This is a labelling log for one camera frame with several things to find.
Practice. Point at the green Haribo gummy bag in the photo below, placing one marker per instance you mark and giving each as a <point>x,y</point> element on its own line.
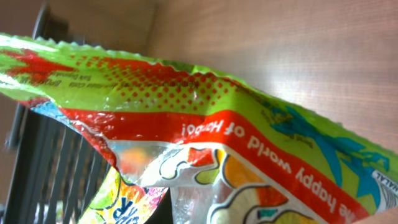
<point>227,152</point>

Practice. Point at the grey plastic mesh basket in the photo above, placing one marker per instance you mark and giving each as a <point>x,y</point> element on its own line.
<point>56,174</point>

